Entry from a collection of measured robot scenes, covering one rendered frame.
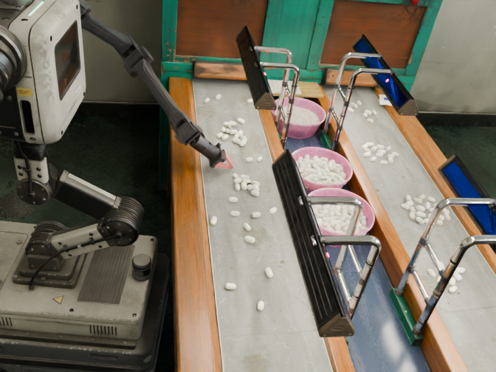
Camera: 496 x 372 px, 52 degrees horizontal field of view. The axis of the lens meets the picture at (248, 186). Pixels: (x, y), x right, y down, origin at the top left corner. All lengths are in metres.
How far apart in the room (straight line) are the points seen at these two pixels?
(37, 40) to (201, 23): 1.34
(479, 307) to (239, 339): 0.79
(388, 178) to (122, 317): 1.19
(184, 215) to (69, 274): 0.47
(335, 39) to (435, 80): 1.62
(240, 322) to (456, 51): 3.06
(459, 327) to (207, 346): 0.78
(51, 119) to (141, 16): 2.09
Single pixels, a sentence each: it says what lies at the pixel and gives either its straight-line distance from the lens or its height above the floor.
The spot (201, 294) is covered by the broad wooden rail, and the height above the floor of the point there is 0.76.
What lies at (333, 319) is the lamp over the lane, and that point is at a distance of 1.13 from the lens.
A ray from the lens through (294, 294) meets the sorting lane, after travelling 1.63.
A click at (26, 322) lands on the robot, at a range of 1.98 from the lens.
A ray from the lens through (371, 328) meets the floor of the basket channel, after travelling 1.71.
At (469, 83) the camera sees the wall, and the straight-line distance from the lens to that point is 4.35.
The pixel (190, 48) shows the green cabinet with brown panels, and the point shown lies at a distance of 2.61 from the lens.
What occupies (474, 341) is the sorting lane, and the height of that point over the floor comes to 0.74.
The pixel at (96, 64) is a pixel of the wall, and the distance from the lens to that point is 3.60.
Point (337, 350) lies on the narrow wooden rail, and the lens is 1.51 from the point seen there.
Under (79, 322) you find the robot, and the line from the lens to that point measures 1.91.
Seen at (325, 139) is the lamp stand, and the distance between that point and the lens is 2.41.
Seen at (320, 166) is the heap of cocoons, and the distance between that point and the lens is 2.18.
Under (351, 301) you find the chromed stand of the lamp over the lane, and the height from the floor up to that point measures 0.87.
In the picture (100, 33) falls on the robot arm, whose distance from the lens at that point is 1.98.
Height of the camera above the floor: 1.96
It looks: 38 degrees down
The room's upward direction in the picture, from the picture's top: 9 degrees clockwise
